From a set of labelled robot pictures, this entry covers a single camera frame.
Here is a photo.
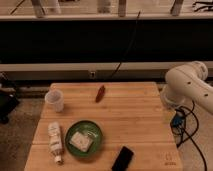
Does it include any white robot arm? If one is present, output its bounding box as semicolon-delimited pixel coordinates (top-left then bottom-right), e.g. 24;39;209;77
160;61;213;115

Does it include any green plate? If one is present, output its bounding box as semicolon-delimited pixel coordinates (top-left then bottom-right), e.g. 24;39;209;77
65;120;103;157

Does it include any translucent plastic cup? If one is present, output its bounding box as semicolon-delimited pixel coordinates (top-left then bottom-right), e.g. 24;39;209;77
45;89;64;113

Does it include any black hanging cable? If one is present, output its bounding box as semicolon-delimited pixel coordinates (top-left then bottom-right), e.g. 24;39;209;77
107;10;142;81

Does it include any black object at left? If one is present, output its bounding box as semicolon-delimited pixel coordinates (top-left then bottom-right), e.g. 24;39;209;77
0;72;19;124

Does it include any clear plastic bottle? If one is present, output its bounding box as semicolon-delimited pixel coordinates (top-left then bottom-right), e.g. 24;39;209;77
48;122;63;165

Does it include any blue box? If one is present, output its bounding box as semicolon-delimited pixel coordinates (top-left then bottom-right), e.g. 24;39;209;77
171;115;183;128

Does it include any black smartphone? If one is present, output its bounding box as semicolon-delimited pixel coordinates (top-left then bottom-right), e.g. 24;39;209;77
112;146;134;171

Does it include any red chili pepper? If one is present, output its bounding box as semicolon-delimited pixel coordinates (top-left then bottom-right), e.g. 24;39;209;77
95;85;105;103

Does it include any white sponge block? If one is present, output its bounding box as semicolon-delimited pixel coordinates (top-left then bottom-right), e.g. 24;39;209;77
69;132;93;152

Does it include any wall outlet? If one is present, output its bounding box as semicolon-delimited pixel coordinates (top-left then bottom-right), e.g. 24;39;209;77
89;71;96;79

